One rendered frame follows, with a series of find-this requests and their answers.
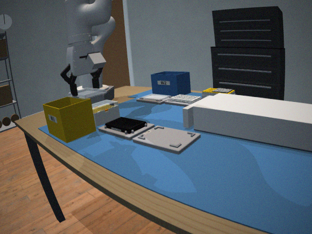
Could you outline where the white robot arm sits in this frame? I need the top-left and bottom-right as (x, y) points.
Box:
(65, 0), (116, 90)

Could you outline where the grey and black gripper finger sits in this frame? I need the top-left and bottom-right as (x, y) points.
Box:
(60, 64), (78, 96)
(90, 67), (103, 89)

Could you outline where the blue bench mat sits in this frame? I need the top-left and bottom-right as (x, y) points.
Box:
(38, 89), (312, 234)

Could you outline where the dark blue bin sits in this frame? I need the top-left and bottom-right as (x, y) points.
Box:
(151, 71), (191, 96)

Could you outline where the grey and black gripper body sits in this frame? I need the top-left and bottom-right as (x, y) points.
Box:
(66, 42), (97, 76)

